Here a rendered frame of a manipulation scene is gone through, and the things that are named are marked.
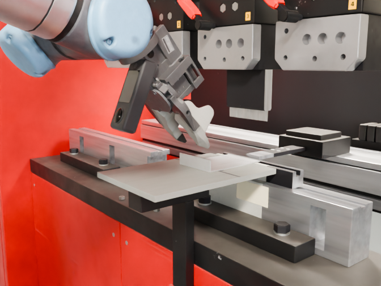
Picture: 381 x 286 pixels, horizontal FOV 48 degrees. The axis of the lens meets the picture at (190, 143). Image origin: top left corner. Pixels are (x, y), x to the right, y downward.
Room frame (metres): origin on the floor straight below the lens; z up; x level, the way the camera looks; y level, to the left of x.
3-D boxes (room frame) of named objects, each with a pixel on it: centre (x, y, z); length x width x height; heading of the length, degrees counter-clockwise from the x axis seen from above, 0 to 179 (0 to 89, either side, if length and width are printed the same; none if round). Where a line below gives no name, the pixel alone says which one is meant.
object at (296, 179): (0.81, -0.13, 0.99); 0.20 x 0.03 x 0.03; 39
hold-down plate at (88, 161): (1.27, 0.31, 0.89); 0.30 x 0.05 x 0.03; 39
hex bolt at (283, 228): (0.69, -0.15, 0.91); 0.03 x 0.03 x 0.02
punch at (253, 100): (0.83, -0.11, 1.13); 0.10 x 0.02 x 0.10; 39
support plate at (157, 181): (0.74, 0.00, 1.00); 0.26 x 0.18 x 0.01; 129
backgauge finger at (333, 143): (0.93, -0.23, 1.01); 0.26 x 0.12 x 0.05; 129
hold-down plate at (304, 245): (0.77, -0.09, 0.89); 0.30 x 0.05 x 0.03; 39
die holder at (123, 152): (1.26, 0.23, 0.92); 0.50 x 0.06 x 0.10; 39
